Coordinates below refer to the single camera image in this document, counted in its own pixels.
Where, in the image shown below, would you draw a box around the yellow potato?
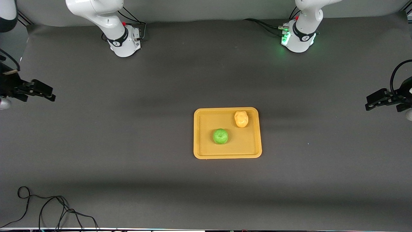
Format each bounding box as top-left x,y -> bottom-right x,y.
234,111 -> 248,128

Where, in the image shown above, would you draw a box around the green lime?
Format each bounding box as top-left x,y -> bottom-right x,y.
213,128 -> 229,145

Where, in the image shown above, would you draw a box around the orange plastic tray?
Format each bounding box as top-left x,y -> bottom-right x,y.
193,107 -> 262,160

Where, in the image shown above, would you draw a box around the dark grey table mat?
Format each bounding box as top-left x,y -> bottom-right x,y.
0,13 -> 412,230

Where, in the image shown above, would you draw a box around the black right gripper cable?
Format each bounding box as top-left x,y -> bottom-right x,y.
0,48 -> 20,72

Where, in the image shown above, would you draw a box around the thin black loose cable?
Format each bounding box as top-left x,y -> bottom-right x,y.
0,186 -> 100,230

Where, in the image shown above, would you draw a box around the black right arm base cables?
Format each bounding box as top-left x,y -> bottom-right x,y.
101,5 -> 147,42

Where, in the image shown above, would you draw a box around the black arm base cables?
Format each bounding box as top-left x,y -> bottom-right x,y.
101,5 -> 147,42
244,6 -> 301,37

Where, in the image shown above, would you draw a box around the black left arm base cables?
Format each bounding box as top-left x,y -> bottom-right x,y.
244,6 -> 301,37

